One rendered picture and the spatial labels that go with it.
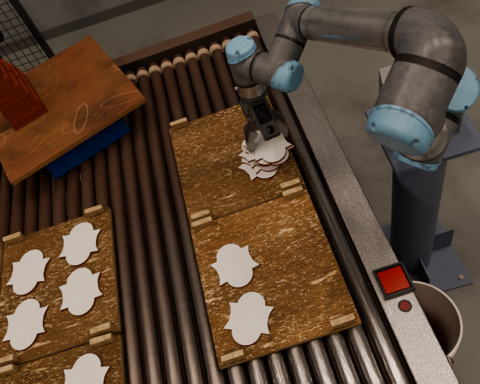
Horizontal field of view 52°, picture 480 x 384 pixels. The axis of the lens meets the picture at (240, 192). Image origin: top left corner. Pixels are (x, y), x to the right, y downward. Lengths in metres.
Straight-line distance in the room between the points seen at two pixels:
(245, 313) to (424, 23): 0.76
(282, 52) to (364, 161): 1.53
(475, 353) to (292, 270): 1.10
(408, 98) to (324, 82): 2.20
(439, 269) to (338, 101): 1.14
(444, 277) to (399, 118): 1.49
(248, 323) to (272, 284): 0.12
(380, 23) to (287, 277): 0.64
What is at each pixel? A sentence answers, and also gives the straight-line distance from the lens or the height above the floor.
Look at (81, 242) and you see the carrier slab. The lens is 1.53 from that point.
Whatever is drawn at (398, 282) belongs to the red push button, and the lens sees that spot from 1.26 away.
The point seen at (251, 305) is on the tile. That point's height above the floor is 0.94.
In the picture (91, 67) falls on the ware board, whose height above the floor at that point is 1.04.
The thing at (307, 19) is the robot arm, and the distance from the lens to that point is 1.14.
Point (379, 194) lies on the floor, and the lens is 2.51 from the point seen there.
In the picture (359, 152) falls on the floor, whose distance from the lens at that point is 2.67.
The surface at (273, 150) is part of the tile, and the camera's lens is 1.43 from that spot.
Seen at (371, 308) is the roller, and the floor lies 0.92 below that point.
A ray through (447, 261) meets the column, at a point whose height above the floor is 0.01.
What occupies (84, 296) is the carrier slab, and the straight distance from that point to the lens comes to 1.44.
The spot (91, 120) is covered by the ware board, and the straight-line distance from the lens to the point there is 1.70.
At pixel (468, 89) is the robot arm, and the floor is 1.16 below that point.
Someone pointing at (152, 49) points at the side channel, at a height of 0.95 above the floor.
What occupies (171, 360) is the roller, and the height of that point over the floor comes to 0.92.
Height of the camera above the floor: 2.07
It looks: 52 degrees down
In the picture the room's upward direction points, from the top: 22 degrees counter-clockwise
